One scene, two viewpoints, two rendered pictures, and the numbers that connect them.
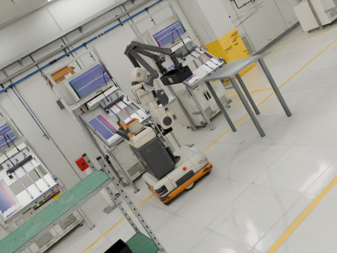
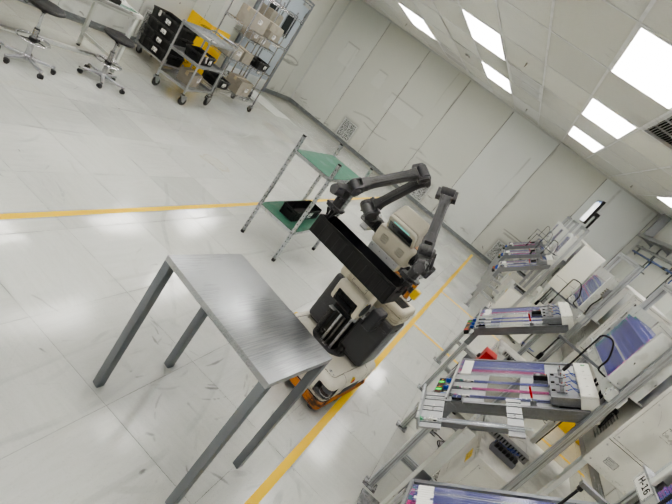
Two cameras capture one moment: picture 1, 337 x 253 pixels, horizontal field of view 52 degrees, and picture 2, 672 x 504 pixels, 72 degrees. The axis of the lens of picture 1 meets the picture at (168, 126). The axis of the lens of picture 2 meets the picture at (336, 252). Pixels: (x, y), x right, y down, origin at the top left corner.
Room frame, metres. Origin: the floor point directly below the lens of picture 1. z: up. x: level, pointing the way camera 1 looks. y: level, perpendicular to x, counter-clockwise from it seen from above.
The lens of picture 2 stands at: (5.19, -2.31, 1.85)
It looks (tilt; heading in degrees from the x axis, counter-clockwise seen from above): 20 degrees down; 126
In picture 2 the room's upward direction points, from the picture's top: 37 degrees clockwise
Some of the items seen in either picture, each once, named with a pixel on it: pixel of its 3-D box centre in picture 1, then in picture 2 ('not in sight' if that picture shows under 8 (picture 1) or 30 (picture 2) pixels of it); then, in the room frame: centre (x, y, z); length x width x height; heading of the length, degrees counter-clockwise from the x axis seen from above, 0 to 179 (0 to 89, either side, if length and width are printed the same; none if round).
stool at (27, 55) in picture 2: not in sight; (38, 36); (0.00, -1.02, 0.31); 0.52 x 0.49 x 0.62; 113
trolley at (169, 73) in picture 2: not in sight; (196, 64); (-1.20, 1.10, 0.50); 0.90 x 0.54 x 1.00; 127
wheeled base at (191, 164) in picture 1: (175, 171); (319, 352); (3.78, 0.21, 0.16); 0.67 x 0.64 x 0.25; 103
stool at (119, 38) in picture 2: not in sight; (111, 59); (-0.42, -0.22, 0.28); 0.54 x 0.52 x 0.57; 46
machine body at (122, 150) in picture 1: (130, 153); (491, 494); (5.07, 0.69, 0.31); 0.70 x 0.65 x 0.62; 113
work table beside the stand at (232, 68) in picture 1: (245, 96); (208, 370); (4.05, -0.98, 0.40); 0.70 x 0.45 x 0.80; 13
